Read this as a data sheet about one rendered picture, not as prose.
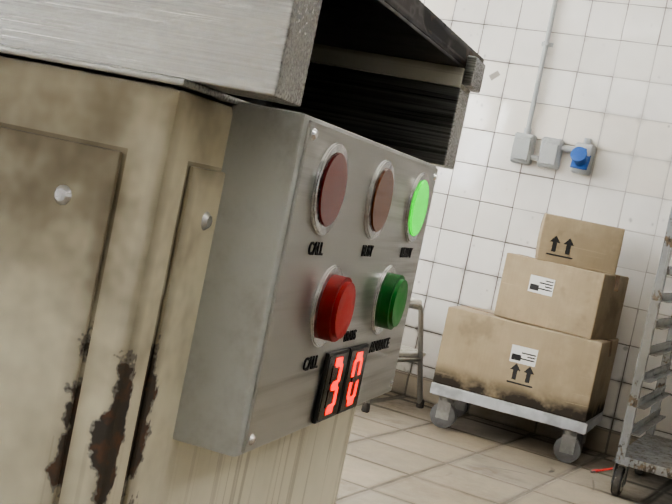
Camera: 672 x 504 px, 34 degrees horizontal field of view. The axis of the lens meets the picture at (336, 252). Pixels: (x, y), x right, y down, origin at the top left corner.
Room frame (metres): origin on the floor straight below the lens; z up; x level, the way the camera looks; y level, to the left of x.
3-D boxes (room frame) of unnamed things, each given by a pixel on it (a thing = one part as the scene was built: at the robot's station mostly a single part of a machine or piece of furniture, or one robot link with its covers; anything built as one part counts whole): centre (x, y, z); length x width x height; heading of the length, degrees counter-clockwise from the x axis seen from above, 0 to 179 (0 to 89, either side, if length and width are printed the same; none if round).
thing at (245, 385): (0.55, 0.00, 0.77); 0.24 x 0.04 x 0.14; 163
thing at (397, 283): (0.60, -0.03, 0.76); 0.03 x 0.02 x 0.03; 163
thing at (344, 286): (0.50, 0.00, 0.76); 0.03 x 0.02 x 0.03; 163
